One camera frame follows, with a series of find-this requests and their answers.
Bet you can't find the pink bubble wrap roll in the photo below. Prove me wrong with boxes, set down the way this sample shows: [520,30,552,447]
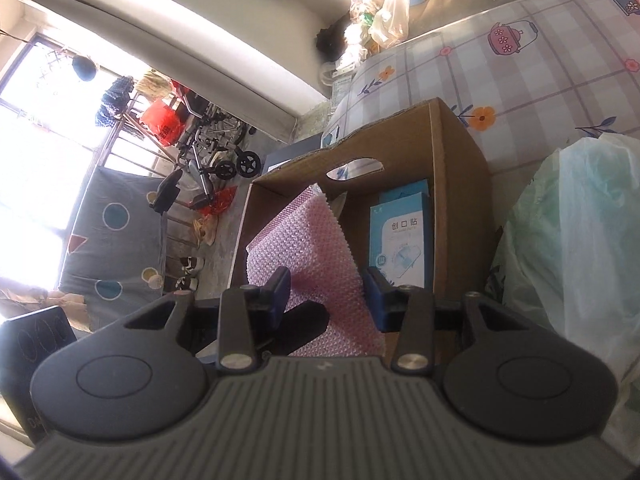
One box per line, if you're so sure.
[246,183,387,361]

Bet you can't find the dark printed appliance box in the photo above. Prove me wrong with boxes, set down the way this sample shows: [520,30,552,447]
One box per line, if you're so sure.
[262,132,333,173]

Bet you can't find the black round hanging object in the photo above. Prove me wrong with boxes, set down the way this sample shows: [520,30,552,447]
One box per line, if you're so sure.
[72,55,99,82]

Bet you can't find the blue bandage box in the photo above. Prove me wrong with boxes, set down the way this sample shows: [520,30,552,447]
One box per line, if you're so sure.
[369,178,432,292]

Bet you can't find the wheelchair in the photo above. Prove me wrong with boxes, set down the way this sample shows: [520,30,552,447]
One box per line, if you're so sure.
[150,80,262,213]

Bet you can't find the brown cardboard box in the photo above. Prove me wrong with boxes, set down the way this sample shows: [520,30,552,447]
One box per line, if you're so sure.
[230,97,504,313]

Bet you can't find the beige paper packet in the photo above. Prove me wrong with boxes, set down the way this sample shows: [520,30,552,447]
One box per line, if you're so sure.
[329,190,352,223]

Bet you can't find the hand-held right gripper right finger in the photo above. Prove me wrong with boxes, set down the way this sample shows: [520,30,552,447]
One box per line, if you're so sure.
[364,267,524,374]

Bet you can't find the hanging dark clothes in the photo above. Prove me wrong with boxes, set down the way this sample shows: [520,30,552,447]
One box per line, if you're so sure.
[94,75,136,129]

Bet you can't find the red plastic bag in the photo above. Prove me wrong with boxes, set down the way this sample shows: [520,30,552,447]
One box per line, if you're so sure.
[139,99,182,147]

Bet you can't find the white plastic bag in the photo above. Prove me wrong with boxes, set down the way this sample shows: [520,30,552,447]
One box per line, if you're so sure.
[492,132,640,403]

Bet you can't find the red crumpled bag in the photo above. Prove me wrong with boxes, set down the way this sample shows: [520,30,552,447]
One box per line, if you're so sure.
[200,187,239,217]

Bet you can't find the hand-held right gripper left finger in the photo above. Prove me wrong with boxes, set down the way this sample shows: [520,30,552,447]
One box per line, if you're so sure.
[122,267,292,372]

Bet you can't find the grey cushion with circles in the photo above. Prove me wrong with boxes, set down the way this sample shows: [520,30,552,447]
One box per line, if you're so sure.
[59,166,169,302]

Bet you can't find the pile of clear plastic bags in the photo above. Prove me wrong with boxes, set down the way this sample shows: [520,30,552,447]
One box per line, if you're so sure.
[344,0,427,58]

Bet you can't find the black box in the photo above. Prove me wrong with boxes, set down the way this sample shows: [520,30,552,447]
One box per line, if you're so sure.
[0,305,79,447]

